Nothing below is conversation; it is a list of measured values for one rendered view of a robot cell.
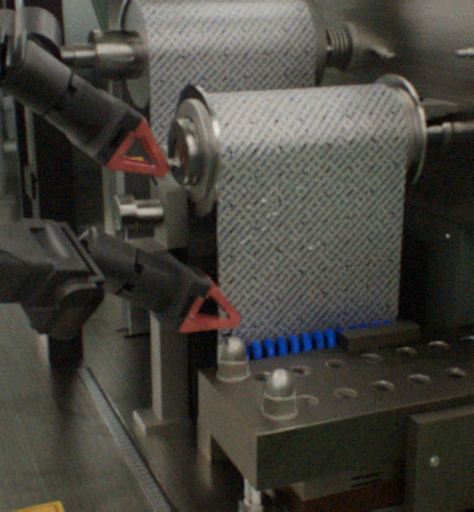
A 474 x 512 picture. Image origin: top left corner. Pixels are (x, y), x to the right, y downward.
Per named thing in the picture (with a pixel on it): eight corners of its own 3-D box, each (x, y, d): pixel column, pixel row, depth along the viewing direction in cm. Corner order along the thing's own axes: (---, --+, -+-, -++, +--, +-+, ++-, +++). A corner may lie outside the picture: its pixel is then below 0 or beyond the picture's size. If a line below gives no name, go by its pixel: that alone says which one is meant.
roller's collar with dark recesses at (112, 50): (88, 78, 125) (85, 28, 123) (131, 76, 127) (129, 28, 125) (100, 83, 119) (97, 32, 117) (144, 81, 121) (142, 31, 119)
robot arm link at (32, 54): (-13, 91, 91) (23, 51, 89) (-10, 56, 96) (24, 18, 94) (44, 130, 95) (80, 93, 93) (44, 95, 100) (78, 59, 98)
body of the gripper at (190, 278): (180, 337, 96) (120, 311, 93) (151, 305, 105) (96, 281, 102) (209, 283, 96) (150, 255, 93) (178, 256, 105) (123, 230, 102)
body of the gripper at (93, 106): (106, 167, 95) (49, 128, 91) (78, 144, 104) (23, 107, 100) (142, 116, 95) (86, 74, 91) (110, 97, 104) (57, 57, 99)
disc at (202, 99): (172, 192, 112) (173, 71, 107) (176, 192, 112) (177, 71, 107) (215, 235, 100) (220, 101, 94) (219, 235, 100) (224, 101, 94)
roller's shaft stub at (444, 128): (382, 150, 115) (384, 115, 114) (430, 146, 118) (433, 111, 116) (401, 156, 111) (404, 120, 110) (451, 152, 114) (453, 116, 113)
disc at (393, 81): (353, 175, 122) (365, 63, 116) (357, 175, 122) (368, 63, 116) (414, 213, 109) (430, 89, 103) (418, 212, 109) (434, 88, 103)
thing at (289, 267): (218, 362, 105) (217, 206, 100) (394, 332, 114) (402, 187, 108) (219, 363, 105) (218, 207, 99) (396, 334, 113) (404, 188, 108)
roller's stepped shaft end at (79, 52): (44, 68, 121) (43, 43, 120) (90, 67, 123) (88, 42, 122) (49, 71, 118) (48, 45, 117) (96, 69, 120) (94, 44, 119)
